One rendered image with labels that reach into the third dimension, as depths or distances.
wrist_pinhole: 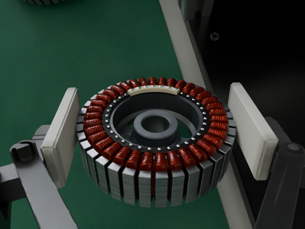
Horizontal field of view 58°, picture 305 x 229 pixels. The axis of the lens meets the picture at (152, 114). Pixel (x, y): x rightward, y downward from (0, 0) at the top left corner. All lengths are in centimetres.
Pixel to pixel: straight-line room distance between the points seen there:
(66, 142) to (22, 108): 16
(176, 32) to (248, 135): 18
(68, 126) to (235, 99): 11
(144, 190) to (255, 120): 8
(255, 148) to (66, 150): 11
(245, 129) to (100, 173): 9
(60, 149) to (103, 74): 16
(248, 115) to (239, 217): 13
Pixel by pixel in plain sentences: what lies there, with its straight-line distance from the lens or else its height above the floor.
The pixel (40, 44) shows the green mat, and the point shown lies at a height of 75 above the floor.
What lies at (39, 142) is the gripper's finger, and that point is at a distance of 17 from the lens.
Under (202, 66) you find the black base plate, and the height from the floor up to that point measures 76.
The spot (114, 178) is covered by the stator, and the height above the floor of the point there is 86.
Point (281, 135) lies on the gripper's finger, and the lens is 17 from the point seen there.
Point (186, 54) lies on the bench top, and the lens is 31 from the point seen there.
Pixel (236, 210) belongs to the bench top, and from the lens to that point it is 28.
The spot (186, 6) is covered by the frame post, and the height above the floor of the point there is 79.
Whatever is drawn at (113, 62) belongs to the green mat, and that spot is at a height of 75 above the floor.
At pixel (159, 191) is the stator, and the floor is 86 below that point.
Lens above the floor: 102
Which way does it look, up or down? 76 degrees down
